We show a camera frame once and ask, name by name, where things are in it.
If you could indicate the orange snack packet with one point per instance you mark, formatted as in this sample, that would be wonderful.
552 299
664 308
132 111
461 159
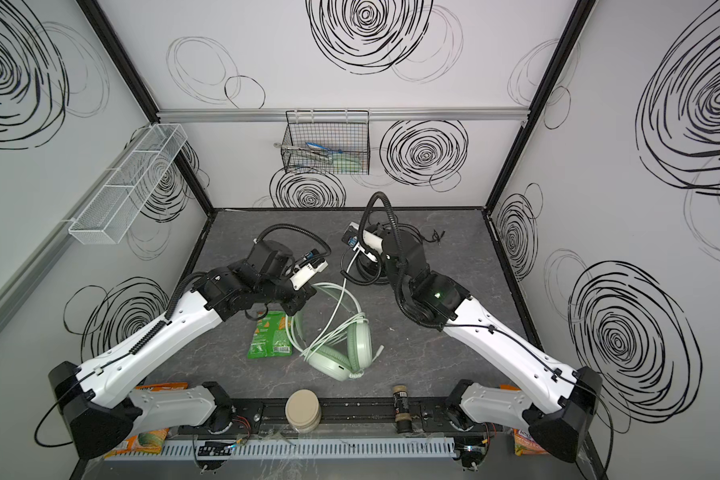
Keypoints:
150 442

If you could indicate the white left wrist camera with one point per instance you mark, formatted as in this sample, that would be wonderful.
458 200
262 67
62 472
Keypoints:
305 269

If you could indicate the blue tool in basket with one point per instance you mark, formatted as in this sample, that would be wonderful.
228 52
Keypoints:
321 150

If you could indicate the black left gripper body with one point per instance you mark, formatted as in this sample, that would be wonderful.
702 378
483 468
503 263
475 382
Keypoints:
297 299

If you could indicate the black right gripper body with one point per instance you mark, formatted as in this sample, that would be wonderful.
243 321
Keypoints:
367 261

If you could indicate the white mesh shelf basket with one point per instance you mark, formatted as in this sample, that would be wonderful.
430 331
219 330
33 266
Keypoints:
114 207

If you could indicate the colourful candy bag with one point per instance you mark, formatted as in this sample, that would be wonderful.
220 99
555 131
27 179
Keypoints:
525 445

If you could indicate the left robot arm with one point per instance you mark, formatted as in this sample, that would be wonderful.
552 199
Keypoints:
99 400

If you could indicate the green chips bag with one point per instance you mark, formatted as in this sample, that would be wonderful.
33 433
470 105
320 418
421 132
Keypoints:
270 339

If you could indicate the mint green headphones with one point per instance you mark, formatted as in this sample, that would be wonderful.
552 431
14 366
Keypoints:
345 352

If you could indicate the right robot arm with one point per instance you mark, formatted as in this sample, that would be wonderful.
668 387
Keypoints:
554 402

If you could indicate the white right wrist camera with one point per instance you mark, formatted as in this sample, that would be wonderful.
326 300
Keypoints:
367 243

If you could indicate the small brown bottle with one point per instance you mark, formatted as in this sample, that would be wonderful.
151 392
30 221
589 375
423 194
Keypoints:
403 418

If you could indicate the black wire basket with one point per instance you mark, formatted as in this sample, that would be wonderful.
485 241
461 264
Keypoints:
342 129

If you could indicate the beige round lid jar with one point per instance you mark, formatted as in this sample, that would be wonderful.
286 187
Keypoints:
303 411

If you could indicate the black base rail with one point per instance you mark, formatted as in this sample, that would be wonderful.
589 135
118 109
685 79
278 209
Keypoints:
255 417

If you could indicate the white cable duct strip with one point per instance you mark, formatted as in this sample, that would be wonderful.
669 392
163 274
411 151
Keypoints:
298 449

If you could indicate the green spatula in basket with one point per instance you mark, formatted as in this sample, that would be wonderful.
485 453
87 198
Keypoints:
301 157

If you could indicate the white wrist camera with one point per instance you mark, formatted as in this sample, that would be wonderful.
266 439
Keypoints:
305 269
367 243

